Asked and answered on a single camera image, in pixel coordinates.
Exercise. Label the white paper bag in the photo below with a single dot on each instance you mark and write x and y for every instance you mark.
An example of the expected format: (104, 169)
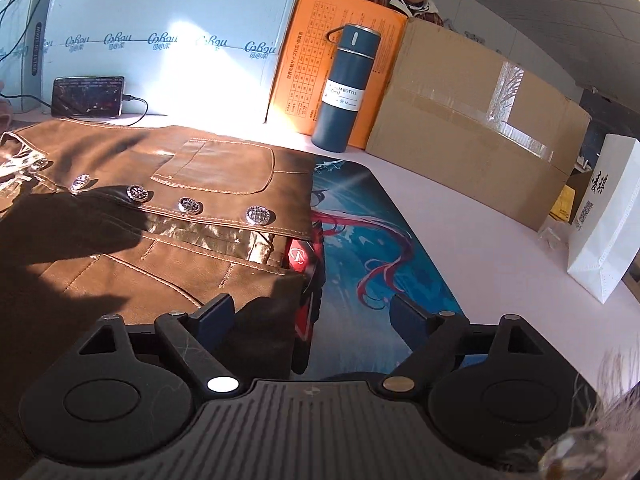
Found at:
(607, 220)

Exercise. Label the orange cardboard box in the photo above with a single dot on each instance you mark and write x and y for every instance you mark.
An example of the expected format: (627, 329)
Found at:
(320, 60)

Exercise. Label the yellow packet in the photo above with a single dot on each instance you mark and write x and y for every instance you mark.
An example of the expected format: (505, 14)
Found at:
(564, 205)

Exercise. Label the printed blue desk mat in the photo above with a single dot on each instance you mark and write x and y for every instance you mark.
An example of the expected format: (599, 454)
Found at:
(380, 260)

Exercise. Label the light blue printed box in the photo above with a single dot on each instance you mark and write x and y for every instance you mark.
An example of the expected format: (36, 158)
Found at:
(165, 45)

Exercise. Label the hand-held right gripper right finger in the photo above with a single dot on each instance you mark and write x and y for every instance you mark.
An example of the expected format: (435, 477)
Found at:
(407, 318)

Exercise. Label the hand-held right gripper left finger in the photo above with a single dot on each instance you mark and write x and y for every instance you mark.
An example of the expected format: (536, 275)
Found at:
(216, 318)

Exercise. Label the brown cardboard box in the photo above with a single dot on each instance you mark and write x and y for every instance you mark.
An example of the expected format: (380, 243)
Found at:
(475, 125)

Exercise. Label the brown leather jacket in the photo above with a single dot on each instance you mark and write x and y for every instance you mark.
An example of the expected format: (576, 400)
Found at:
(165, 195)

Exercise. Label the clear plastic piece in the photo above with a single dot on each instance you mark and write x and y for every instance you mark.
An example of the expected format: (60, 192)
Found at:
(549, 238)

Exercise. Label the dark blue vacuum bottle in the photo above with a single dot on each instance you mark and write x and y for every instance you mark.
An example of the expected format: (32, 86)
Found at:
(346, 87)

